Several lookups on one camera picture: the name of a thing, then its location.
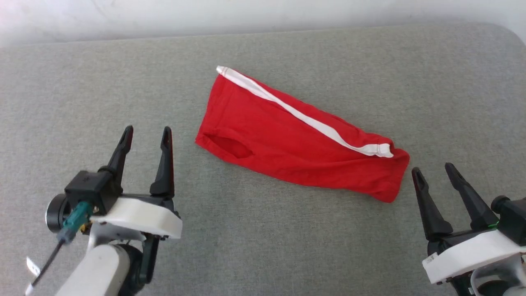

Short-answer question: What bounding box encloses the red garment with white stripe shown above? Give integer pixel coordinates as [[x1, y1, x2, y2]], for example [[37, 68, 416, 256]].
[[195, 65, 411, 204]]

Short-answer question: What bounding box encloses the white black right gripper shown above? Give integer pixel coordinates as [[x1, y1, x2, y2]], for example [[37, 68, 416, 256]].
[[411, 163, 526, 285]]

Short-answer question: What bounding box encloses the left teal plug black cable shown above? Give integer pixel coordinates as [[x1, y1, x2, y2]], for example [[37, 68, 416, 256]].
[[25, 201, 96, 296]]

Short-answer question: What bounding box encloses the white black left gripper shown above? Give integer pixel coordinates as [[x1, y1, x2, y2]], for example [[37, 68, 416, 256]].
[[90, 125, 184, 241]]

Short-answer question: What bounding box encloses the grey fabric sofa cushion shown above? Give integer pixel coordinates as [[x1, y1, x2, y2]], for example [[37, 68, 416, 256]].
[[0, 23, 526, 296]]

